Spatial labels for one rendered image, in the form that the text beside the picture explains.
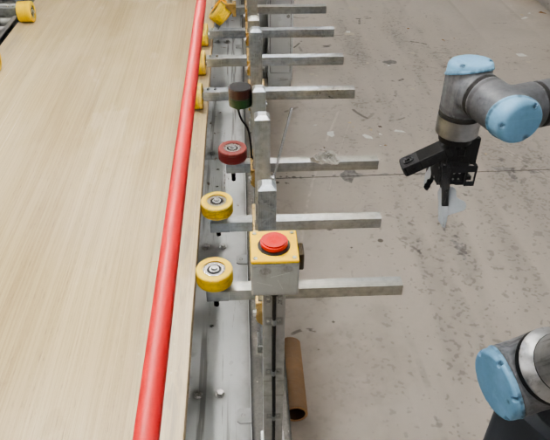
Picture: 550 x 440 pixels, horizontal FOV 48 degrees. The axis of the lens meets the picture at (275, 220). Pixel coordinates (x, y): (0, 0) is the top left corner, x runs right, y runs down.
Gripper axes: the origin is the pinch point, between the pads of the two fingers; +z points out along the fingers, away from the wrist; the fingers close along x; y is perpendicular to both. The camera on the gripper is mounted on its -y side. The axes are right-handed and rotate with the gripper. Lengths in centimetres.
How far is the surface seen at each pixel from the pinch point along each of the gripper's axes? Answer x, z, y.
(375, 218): 8.7, 9.1, -10.5
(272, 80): 260, 89, -21
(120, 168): 27, 4, -76
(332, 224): 8.7, 10.7, -21.6
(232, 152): 33, 3, -46
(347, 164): 33.6, 8.7, -13.8
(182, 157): -88, -70, -47
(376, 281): -14.9, 8.5, -14.9
